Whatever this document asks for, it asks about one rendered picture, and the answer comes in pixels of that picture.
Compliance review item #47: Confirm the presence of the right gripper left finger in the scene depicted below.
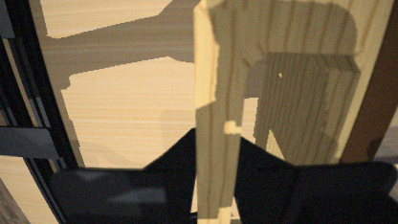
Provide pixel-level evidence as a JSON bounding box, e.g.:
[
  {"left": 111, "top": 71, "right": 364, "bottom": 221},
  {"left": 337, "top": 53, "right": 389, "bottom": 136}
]
[{"left": 50, "top": 127, "right": 196, "bottom": 224}]

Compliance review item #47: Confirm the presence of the wooden maze board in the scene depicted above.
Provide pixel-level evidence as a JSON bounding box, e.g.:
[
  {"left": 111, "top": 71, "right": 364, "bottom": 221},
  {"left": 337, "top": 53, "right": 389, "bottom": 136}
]
[{"left": 194, "top": 0, "right": 398, "bottom": 224}]

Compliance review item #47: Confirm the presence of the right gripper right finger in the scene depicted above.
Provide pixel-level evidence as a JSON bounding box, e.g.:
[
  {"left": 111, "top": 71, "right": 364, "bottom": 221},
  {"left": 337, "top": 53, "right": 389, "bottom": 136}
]
[{"left": 233, "top": 136, "right": 398, "bottom": 224}]

